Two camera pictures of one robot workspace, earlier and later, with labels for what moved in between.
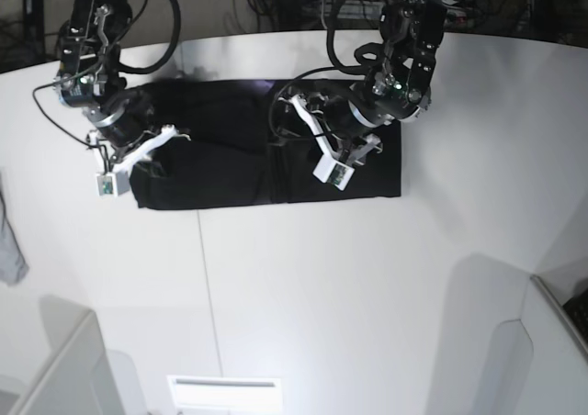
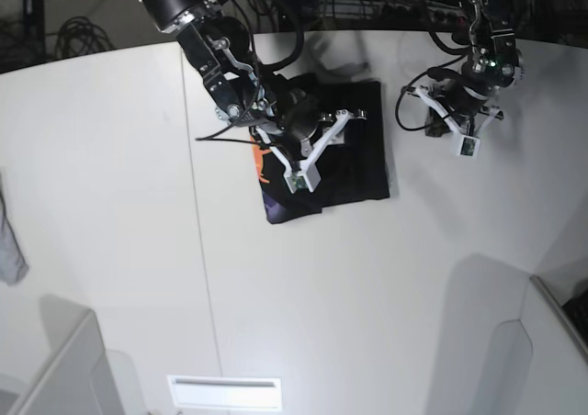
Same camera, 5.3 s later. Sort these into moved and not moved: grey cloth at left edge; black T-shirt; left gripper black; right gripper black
Moved: right gripper black; black T-shirt; left gripper black
Not moved: grey cloth at left edge
